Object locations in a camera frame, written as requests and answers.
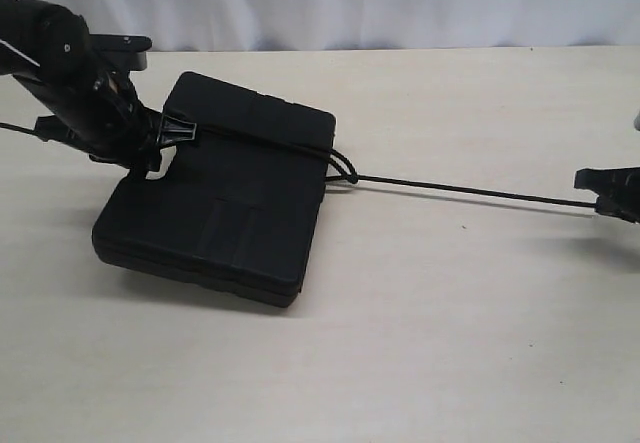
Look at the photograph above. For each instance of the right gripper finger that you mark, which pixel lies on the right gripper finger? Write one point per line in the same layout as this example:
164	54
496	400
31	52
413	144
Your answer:
608	208
610	182

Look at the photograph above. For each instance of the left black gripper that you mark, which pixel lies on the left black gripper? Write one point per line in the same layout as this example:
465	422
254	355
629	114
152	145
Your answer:
116	127

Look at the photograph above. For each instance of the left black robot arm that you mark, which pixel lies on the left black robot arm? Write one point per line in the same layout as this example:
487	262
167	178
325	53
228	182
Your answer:
83	79

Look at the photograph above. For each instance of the black plastic carry case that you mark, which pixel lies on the black plastic carry case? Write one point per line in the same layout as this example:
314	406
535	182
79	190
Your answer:
236	212

